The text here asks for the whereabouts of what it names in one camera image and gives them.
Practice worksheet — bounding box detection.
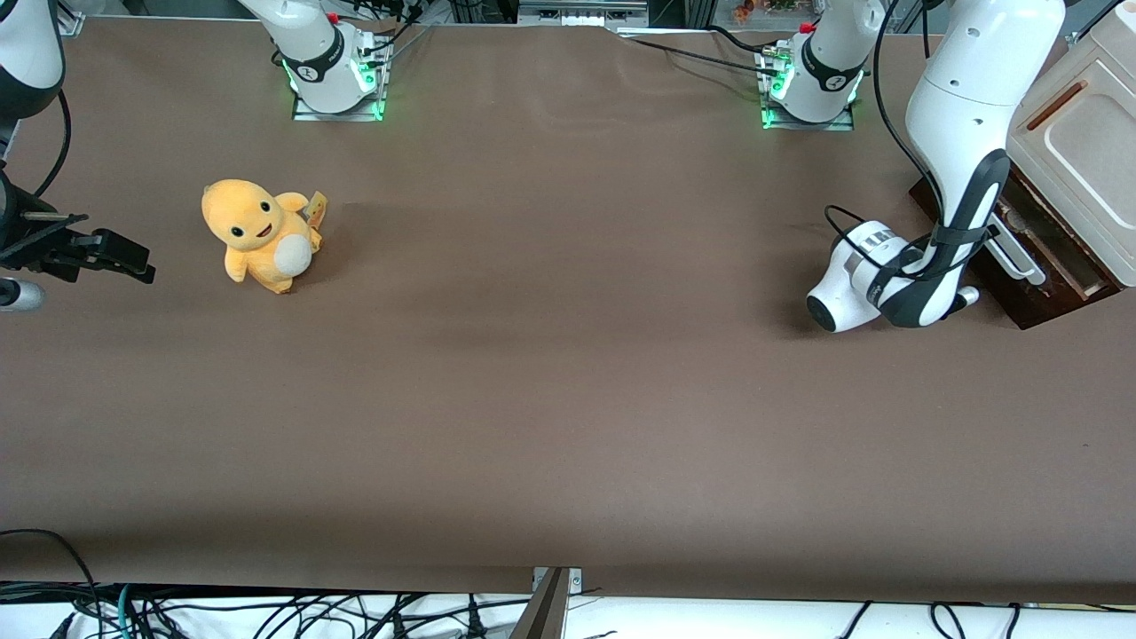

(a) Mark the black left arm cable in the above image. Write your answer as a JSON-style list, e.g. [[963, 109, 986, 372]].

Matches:
[[824, 0, 1000, 276]]

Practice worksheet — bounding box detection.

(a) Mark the black base cable bundle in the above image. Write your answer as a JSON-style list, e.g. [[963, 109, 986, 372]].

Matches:
[[342, 0, 436, 68]]

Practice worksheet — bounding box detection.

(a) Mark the grey electronics box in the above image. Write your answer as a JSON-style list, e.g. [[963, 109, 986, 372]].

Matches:
[[517, 0, 651, 28]]

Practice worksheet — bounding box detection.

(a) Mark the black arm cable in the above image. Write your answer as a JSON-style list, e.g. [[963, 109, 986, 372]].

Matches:
[[32, 87, 73, 200], [824, 0, 1000, 276]]

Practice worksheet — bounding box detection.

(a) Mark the black looped floor cable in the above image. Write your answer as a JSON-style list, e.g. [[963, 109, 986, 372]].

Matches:
[[0, 528, 100, 639]]

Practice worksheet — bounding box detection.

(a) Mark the grey metal mount bracket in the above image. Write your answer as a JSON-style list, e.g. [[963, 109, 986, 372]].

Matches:
[[531, 566, 584, 596]]

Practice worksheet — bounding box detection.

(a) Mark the yellow plush toy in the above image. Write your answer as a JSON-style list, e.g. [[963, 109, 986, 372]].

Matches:
[[201, 178, 328, 296]]

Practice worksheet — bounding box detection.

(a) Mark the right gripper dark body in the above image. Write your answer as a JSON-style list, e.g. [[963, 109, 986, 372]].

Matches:
[[0, 169, 70, 285]]

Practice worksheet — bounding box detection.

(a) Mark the dark wood drawer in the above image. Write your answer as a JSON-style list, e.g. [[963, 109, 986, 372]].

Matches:
[[911, 171, 1122, 331]]

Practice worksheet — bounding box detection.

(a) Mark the brown table cover sheet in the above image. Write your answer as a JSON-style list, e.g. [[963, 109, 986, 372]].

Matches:
[[0, 16, 1136, 606]]

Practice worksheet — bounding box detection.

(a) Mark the short black table cable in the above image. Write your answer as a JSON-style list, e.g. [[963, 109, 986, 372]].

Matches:
[[706, 24, 776, 57]]

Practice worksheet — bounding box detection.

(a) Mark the beige drawer cabinet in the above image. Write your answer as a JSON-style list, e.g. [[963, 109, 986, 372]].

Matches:
[[911, 7, 1136, 331]]

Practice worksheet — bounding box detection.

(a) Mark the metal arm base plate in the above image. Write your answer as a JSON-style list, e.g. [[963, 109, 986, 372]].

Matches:
[[761, 96, 856, 132], [291, 89, 389, 123]]

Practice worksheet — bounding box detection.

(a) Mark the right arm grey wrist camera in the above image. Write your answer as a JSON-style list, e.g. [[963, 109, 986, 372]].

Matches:
[[0, 277, 44, 312]]

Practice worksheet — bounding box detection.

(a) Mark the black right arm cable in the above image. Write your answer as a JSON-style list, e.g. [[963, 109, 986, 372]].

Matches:
[[32, 87, 73, 200]]

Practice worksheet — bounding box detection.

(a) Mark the long black table cable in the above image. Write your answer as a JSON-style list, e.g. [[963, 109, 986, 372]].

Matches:
[[619, 34, 783, 79]]

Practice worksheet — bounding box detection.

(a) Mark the dark camera mount pole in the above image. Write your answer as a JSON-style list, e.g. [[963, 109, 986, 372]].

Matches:
[[508, 568, 572, 639]]

